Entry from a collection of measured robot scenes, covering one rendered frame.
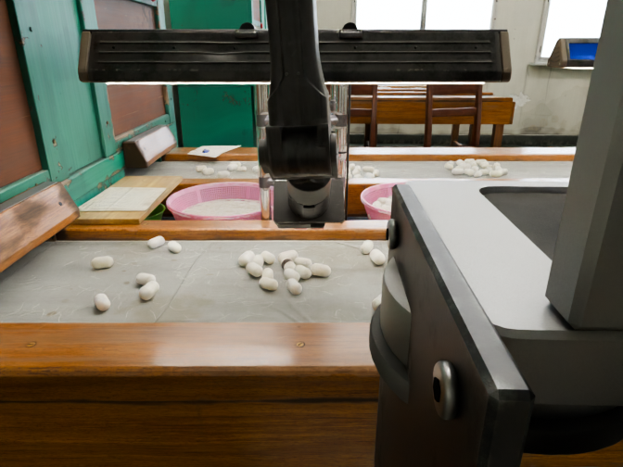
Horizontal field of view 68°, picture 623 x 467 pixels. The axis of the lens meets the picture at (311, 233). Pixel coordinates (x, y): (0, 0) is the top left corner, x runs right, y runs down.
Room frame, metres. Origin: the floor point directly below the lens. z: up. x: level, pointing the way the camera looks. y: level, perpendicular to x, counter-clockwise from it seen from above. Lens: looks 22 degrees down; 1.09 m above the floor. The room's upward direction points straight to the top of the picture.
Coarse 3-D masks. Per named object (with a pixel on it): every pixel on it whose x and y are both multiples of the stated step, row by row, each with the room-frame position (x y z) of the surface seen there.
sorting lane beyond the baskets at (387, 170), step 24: (168, 168) 1.42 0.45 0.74; (192, 168) 1.42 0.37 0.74; (216, 168) 1.42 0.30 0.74; (384, 168) 1.42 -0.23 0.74; (408, 168) 1.42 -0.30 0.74; (432, 168) 1.42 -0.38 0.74; (480, 168) 1.42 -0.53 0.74; (504, 168) 1.42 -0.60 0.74; (528, 168) 1.42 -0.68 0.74; (552, 168) 1.42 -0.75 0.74
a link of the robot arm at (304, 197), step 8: (288, 184) 0.56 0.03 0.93; (296, 184) 0.55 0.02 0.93; (304, 184) 0.55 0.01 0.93; (312, 184) 0.55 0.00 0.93; (320, 184) 0.55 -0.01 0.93; (328, 184) 0.56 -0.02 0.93; (288, 192) 0.59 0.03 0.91; (296, 192) 0.56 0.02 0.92; (304, 192) 0.54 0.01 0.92; (312, 192) 0.54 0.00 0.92; (320, 192) 0.55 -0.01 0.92; (328, 192) 0.58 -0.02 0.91; (296, 200) 0.58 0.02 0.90; (304, 200) 0.57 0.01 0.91; (312, 200) 0.57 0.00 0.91; (320, 200) 0.58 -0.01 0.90
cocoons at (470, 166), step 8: (464, 160) 1.46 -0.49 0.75; (472, 160) 1.46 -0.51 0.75; (480, 160) 1.45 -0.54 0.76; (200, 168) 1.37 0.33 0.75; (208, 168) 1.34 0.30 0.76; (232, 168) 1.38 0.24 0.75; (240, 168) 1.36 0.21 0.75; (256, 168) 1.37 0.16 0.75; (352, 168) 1.39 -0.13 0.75; (360, 168) 1.36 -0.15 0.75; (368, 168) 1.36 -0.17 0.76; (448, 168) 1.39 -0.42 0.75; (456, 168) 1.36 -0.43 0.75; (464, 168) 1.40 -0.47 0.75; (472, 168) 1.36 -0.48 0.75; (488, 168) 1.34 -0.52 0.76; (496, 168) 1.37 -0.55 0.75; (224, 176) 1.30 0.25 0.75; (360, 176) 1.25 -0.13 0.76; (368, 176) 1.27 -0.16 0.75; (376, 176) 1.31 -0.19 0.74; (496, 176) 1.31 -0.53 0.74
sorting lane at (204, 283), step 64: (64, 256) 0.76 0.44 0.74; (128, 256) 0.76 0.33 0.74; (192, 256) 0.76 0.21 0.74; (320, 256) 0.76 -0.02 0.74; (0, 320) 0.55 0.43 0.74; (64, 320) 0.55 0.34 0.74; (128, 320) 0.55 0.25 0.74; (192, 320) 0.55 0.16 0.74; (256, 320) 0.55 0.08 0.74; (320, 320) 0.55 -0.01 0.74
